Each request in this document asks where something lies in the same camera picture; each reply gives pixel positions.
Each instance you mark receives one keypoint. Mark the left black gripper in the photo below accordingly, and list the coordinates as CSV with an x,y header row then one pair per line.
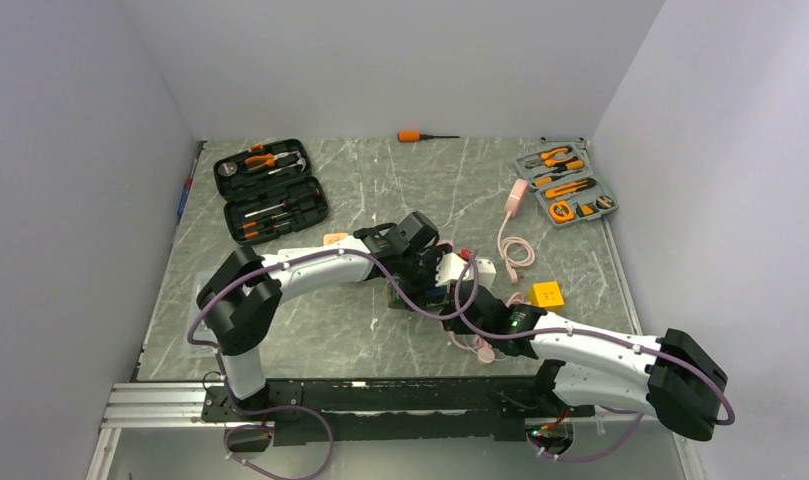
x,y
432,257

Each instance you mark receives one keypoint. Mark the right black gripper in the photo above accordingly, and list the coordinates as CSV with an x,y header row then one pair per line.
x,y
451,320

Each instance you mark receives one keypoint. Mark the yellow cube socket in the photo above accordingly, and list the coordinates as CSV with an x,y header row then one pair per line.
x,y
546,295

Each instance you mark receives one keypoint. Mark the black plastic tool case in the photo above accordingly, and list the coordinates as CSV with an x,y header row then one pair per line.
x,y
269,192

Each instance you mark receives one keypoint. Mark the grey plastic tool case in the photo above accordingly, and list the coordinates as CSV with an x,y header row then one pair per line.
x,y
561,181

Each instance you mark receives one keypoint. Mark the blue cube adapter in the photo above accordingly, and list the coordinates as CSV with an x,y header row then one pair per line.
x,y
436,298

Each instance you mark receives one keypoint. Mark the dark green cube adapter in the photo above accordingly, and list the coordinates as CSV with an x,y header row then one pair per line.
x,y
399,297

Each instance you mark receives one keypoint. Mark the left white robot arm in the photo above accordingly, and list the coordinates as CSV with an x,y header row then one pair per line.
x,y
239,302

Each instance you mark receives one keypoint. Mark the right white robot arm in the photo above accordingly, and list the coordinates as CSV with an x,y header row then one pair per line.
x,y
669,377

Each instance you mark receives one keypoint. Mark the beige cube adapter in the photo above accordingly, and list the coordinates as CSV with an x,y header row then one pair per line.
x,y
331,238

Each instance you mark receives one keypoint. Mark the loose orange screwdriver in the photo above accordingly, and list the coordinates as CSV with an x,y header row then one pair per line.
x,y
415,137

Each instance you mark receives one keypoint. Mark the orange tape measure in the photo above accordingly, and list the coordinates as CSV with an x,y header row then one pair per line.
x,y
561,212

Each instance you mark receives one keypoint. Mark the black hex key set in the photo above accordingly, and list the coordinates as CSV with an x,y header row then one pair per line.
x,y
584,210

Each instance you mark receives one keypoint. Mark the orange black combination pliers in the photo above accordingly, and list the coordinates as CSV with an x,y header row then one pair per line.
x,y
550,158

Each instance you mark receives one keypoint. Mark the orange black utility knife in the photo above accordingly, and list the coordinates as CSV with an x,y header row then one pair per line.
x,y
570,188

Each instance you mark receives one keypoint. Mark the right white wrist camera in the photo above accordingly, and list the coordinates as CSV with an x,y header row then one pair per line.
x,y
486,271

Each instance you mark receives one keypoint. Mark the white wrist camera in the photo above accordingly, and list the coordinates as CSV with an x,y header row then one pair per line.
x,y
486,271
451,269

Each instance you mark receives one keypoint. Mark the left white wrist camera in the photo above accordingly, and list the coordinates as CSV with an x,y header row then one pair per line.
x,y
451,269

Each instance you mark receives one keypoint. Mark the orange handled screwdriver upper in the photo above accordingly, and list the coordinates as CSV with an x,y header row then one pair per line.
x,y
560,171

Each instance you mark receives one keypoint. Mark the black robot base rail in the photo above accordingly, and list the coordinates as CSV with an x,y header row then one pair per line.
x,y
500,408

